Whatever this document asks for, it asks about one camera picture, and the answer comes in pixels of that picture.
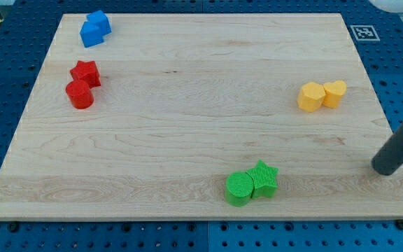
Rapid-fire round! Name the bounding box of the blue cube block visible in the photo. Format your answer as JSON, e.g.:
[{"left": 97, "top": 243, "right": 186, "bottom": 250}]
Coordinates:
[{"left": 86, "top": 10, "right": 111, "bottom": 35}]

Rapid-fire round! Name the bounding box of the white fiducial marker tag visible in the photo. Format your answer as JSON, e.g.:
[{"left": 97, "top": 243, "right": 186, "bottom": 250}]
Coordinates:
[{"left": 350, "top": 24, "right": 380, "bottom": 41}]

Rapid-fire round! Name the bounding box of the red star block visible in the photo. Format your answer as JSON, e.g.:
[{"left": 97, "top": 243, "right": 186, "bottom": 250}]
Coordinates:
[{"left": 70, "top": 60, "right": 101, "bottom": 88}]

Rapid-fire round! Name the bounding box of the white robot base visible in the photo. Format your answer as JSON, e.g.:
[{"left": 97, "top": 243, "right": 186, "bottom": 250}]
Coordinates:
[{"left": 369, "top": 0, "right": 403, "bottom": 13}]

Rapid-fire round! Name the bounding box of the yellow hexagon block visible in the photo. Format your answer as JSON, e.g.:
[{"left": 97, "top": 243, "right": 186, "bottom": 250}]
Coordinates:
[{"left": 297, "top": 82, "right": 326, "bottom": 112}]

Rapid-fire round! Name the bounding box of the blue pentagon block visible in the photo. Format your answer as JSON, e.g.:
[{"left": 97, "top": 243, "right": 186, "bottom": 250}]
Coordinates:
[{"left": 80, "top": 21, "right": 104, "bottom": 48}]

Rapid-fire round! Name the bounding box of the wooden board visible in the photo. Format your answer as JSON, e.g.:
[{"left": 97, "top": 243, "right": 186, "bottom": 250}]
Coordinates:
[{"left": 0, "top": 13, "right": 403, "bottom": 222}]

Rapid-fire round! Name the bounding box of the green cylinder block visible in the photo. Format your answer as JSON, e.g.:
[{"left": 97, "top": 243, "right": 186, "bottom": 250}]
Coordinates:
[{"left": 224, "top": 171, "right": 254, "bottom": 207}]

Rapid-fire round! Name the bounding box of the green star block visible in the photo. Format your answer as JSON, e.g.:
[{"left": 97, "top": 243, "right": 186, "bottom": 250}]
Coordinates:
[{"left": 246, "top": 160, "right": 278, "bottom": 199}]

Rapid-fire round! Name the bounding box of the red cylinder block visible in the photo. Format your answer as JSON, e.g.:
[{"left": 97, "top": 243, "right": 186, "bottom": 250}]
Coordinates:
[{"left": 65, "top": 80, "right": 94, "bottom": 109}]

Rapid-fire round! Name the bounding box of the yellow heart block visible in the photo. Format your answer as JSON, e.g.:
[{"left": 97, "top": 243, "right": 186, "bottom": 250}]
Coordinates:
[{"left": 323, "top": 80, "right": 347, "bottom": 109}]

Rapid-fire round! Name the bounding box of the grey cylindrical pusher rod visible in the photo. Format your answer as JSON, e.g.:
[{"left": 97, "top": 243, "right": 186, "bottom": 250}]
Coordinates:
[{"left": 371, "top": 123, "right": 403, "bottom": 176}]

